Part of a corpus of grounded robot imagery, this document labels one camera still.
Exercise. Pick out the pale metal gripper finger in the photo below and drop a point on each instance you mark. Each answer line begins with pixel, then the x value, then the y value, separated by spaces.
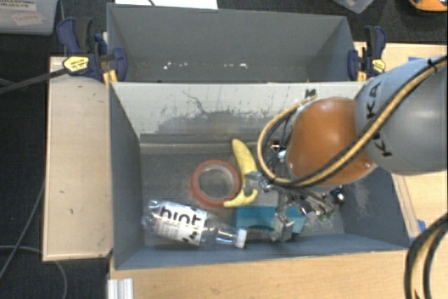
pixel 283 225
pixel 252 181

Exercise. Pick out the teal sponge block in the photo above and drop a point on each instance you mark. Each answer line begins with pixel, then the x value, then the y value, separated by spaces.
pixel 253 217

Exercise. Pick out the clear plastic bottle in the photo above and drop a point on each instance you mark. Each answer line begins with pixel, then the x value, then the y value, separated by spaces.
pixel 178 222

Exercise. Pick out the grey metal bin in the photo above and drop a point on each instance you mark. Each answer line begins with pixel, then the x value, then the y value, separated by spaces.
pixel 168 164

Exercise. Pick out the pale wood flat board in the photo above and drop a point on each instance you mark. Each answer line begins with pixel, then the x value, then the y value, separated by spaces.
pixel 77 164

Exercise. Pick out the yellow toy banana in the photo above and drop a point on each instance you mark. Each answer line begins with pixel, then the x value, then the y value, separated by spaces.
pixel 245 157

